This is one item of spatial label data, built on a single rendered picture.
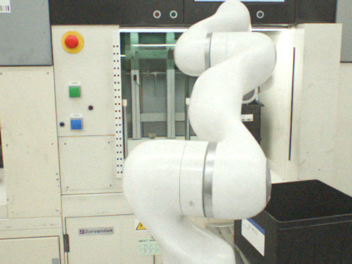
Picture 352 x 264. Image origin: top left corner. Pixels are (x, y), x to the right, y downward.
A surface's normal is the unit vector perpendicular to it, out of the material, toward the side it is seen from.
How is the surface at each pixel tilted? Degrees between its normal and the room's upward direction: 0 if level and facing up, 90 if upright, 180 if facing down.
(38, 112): 90
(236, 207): 113
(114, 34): 90
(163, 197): 101
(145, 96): 90
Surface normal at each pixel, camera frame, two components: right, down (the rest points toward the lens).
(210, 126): -0.77, 0.27
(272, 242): -0.97, 0.06
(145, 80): 0.11, 0.18
